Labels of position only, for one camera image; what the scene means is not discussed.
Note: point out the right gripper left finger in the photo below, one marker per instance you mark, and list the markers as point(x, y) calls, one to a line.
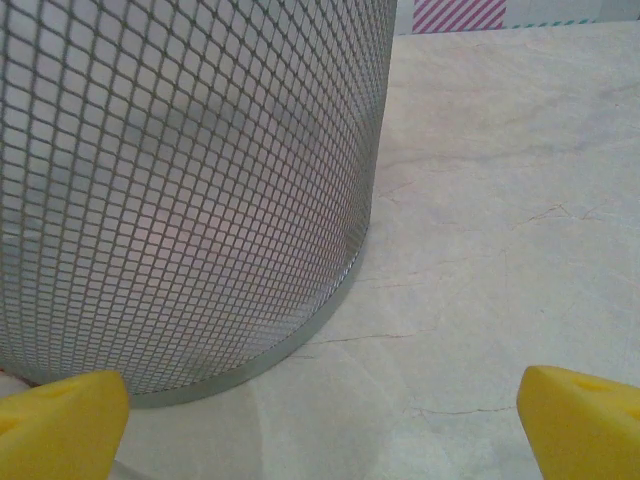
point(60, 430)

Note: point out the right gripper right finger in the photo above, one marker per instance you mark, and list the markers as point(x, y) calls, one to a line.
point(585, 435)

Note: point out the plaid cloth backdrop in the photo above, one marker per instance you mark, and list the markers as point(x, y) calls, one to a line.
point(450, 15)

